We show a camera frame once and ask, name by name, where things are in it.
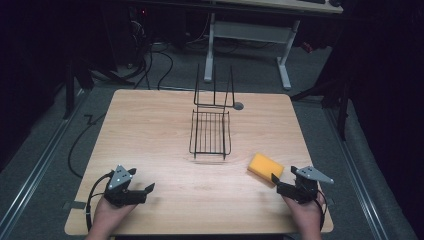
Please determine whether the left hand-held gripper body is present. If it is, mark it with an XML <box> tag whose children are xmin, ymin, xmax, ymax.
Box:
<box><xmin>103</xmin><ymin>164</ymin><xmax>148</xmax><ymax>208</ymax></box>

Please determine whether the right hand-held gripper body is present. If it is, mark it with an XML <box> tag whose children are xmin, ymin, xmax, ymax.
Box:
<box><xmin>276</xmin><ymin>165</ymin><xmax>335</xmax><ymax>205</ymax></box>

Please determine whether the yellow sponge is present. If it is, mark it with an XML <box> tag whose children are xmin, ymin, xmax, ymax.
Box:
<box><xmin>246</xmin><ymin>152</ymin><xmax>285</xmax><ymax>184</ymax></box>

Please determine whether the black wire rack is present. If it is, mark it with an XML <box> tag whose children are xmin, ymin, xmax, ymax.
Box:
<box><xmin>188</xmin><ymin>63</ymin><xmax>236</xmax><ymax>161</ymax></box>

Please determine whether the person's right hand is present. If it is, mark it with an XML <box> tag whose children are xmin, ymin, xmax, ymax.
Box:
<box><xmin>282</xmin><ymin>191</ymin><xmax>326</xmax><ymax>232</ymax></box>

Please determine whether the person's left hand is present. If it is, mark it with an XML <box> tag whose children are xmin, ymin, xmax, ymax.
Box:
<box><xmin>93</xmin><ymin>195</ymin><xmax>138</xmax><ymax>235</ymax></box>

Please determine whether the black metal stand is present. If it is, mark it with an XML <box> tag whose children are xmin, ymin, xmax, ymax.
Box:
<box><xmin>289</xmin><ymin>75</ymin><xmax>352</xmax><ymax>142</ymax></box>
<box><xmin>63</xmin><ymin>59</ymin><xmax>96</xmax><ymax>120</ymax></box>

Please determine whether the black computer tower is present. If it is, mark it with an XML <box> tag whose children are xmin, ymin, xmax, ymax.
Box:
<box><xmin>109</xmin><ymin>5</ymin><xmax>152</xmax><ymax>68</ymax></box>

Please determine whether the white metal-legged desk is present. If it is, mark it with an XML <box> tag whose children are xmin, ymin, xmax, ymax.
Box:
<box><xmin>203</xmin><ymin>0</ymin><xmax>344</xmax><ymax>92</ymax></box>

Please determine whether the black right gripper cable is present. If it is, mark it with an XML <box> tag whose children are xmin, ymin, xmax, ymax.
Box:
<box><xmin>314</xmin><ymin>189</ymin><xmax>328</xmax><ymax>232</ymax></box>

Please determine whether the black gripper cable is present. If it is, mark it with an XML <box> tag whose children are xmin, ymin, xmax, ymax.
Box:
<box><xmin>314</xmin><ymin>189</ymin><xmax>328</xmax><ymax>232</ymax></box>
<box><xmin>85</xmin><ymin>170</ymin><xmax>115</xmax><ymax>233</ymax></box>

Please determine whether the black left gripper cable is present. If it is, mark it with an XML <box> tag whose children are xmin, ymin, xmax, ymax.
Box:
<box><xmin>85</xmin><ymin>170</ymin><xmax>115</xmax><ymax>233</ymax></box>

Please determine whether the metal floor rail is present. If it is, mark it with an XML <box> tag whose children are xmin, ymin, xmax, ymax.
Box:
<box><xmin>0</xmin><ymin>89</ymin><xmax>88</xmax><ymax>231</ymax></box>
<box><xmin>324</xmin><ymin>108</ymin><xmax>389</xmax><ymax>240</ymax></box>

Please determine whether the black floor cable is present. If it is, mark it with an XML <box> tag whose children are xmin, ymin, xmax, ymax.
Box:
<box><xmin>67</xmin><ymin>114</ymin><xmax>107</xmax><ymax>179</ymax></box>

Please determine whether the black cable bundle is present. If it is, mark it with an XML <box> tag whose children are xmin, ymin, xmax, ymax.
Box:
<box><xmin>126</xmin><ymin>19</ymin><xmax>175</xmax><ymax>92</ymax></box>

